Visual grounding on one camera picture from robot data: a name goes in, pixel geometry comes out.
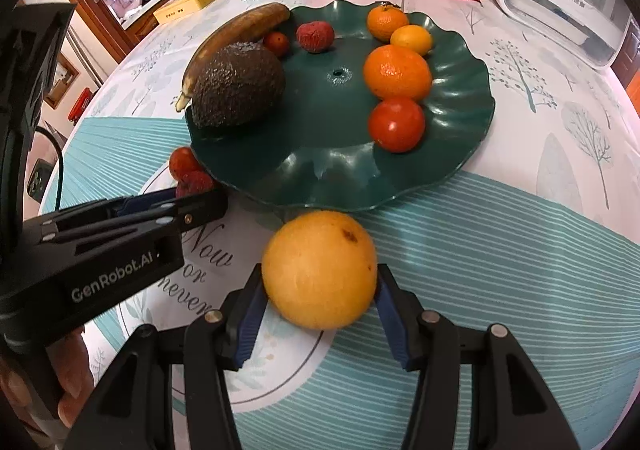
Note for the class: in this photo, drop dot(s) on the yellow tin box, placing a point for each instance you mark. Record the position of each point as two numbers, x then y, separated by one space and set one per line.
190 0

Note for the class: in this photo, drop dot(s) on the dark red lychee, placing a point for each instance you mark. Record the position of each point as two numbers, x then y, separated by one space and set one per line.
197 184

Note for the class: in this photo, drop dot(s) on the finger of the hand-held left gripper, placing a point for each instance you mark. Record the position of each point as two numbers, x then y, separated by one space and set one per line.
145 200
200 212

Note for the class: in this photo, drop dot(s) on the red tomato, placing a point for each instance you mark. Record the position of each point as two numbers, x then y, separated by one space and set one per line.
185 162
276 44
396 124

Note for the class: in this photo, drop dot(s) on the orange tangerine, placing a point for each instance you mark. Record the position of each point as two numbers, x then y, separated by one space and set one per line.
386 22
397 72

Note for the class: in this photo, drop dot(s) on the small yellow orange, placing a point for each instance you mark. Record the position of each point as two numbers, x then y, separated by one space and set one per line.
411 40

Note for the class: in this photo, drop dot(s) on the large yellow orange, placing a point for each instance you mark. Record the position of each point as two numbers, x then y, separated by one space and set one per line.
320 270

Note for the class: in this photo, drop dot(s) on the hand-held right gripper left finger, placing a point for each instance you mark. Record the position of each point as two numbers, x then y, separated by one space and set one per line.
252 325

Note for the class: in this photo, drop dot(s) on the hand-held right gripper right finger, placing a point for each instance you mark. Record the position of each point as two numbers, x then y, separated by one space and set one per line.
395 330

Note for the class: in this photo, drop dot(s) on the pink red lychee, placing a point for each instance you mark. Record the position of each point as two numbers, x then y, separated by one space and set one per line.
315 36

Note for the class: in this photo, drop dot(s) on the dark brown avocado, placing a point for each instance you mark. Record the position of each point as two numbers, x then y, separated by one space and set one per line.
235 85

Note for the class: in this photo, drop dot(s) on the dark green scalloped plate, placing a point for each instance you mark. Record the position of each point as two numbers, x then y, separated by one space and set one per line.
325 130

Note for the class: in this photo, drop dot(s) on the overripe brown banana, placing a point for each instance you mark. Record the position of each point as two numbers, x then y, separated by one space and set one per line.
240 27

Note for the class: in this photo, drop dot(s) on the wooden kitchen cabinet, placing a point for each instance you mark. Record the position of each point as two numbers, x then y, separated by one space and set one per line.
125 25

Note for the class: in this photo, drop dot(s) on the person's left hand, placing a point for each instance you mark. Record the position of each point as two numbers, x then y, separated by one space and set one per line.
72 380

